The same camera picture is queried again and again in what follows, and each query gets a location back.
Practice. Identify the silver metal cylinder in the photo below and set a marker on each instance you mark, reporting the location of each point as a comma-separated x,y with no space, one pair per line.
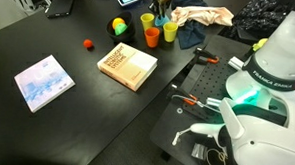
213,102

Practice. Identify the orange plastic cup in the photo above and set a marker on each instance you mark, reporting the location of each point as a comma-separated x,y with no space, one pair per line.
152,39

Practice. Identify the white and blue book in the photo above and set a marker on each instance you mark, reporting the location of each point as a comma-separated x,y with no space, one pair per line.
42,82

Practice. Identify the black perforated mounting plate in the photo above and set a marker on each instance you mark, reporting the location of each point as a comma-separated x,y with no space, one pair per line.
210,79

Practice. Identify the orange yellow ball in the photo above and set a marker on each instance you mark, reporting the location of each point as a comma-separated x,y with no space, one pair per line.
117,21

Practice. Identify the black speckled cloth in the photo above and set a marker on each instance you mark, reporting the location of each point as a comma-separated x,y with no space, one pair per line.
258,14

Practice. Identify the small red ball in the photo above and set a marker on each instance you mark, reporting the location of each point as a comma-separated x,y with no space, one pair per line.
88,43

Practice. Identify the white bracket block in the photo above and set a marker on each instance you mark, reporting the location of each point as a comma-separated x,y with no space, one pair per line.
235,63

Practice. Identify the peach cloth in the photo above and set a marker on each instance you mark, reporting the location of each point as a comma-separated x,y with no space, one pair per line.
201,16

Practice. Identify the tan rubber band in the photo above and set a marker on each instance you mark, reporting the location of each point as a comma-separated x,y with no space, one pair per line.
221,155

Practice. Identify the flat black device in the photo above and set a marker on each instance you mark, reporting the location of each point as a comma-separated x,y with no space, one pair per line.
60,7

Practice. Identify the yellow green small object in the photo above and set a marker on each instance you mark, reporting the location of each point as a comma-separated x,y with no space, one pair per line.
260,45

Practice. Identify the small metal washer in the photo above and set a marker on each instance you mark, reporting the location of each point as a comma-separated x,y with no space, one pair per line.
179,110

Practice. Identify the tan robotics textbook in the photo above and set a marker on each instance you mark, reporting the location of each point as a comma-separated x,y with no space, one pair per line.
126,65

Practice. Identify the green plastic toy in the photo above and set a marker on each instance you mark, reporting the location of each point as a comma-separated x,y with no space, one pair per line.
121,29

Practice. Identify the blue plastic cup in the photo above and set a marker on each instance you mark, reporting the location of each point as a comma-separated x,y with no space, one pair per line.
161,22

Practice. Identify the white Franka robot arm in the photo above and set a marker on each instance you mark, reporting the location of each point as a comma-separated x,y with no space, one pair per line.
273,63

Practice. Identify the navy blue cloth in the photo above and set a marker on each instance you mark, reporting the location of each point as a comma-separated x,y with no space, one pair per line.
190,35

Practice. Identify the small clear plastic bag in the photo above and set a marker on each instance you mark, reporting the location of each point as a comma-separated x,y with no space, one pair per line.
198,151

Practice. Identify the black bowl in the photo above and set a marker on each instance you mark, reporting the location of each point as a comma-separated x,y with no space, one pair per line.
127,36

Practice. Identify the yellow plastic cup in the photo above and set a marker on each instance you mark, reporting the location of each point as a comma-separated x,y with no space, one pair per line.
147,22
170,33

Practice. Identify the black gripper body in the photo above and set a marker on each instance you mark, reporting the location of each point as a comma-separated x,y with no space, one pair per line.
158,0

